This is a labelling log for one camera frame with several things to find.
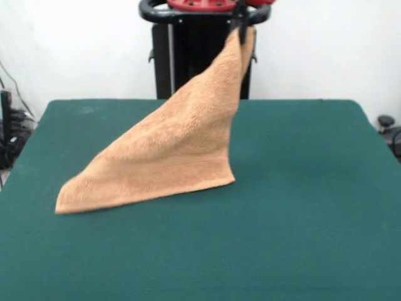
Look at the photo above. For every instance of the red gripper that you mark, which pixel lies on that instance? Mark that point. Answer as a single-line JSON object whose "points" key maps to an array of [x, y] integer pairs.
{"points": [[261, 2]]}

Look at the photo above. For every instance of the tan terry towel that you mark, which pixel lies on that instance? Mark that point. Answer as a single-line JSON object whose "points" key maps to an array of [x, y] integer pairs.
{"points": [[156, 156]]}

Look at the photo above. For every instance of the black box with red mark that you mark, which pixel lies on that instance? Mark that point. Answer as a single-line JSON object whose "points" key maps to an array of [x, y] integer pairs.
{"points": [[4, 119]]}

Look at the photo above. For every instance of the dark green table cloth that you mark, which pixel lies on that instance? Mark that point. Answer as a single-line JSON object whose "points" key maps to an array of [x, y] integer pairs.
{"points": [[94, 251]]}

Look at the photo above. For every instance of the red robot base plate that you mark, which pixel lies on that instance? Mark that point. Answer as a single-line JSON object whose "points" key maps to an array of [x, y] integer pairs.
{"points": [[203, 4]]}

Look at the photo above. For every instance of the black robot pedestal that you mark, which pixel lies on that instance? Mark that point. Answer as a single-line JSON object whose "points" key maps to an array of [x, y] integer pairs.
{"points": [[194, 62]]}

